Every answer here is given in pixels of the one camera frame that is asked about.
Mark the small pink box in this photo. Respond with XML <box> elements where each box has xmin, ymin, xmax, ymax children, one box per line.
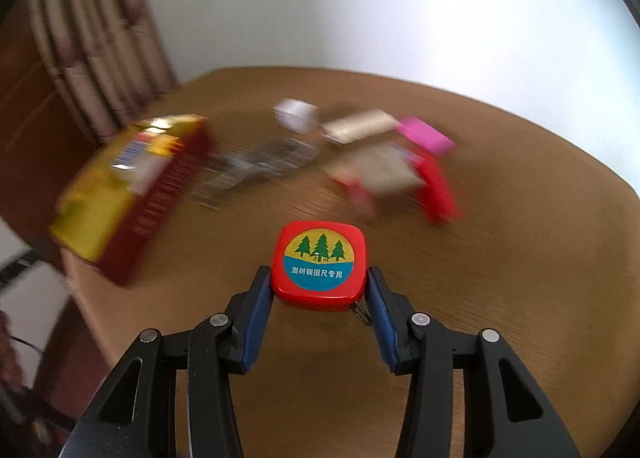
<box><xmin>397</xmin><ymin>115</ymin><xmax>457</xmax><ymax>156</ymax></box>

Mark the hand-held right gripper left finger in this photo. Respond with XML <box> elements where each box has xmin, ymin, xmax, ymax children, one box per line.
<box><xmin>62</xmin><ymin>265</ymin><xmax>275</xmax><ymax>458</ymax></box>

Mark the red tape measure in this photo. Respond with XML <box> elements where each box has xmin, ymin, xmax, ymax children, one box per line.
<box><xmin>271</xmin><ymin>221</ymin><xmax>373</xmax><ymax>326</ymax></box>

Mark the red and gold box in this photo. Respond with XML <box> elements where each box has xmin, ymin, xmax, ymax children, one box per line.
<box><xmin>49</xmin><ymin>113</ymin><xmax>216</xmax><ymax>286</ymax></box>

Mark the red and beige box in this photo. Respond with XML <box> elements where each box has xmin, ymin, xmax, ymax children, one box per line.
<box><xmin>322</xmin><ymin>141</ymin><xmax>461</xmax><ymax>224</ymax></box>

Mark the beige striped curtain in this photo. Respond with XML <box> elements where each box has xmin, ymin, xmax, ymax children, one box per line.
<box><xmin>25</xmin><ymin>0</ymin><xmax>181</xmax><ymax>146</ymax></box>

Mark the brown wooden cabinet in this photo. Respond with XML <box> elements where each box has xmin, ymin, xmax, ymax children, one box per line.
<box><xmin>0</xmin><ymin>0</ymin><xmax>108</xmax><ymax>269</ymax></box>

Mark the small beige box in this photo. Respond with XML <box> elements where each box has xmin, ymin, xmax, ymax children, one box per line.
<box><xmin>320</xmin><ymin>108</ymin><xmax>401</xmax><ymax>145</ymax></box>

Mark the clear plastic bag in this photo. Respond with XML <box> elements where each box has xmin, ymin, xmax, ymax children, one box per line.
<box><xmin>192</xmin><ymin>137</ymin><xmax>321</xmax><ymax>211</ymax></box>

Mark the small white box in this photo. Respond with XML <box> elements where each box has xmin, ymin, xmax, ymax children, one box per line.
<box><xmin>272</xmin><ymin>98</ymin><xmax>320</xmax><ymax>135</ymax></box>

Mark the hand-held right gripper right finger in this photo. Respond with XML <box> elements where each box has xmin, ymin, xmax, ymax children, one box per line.
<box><xmin>366</xmin><ymin>265</ymin><xmax>583</xmax><ymax>458</ymax></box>

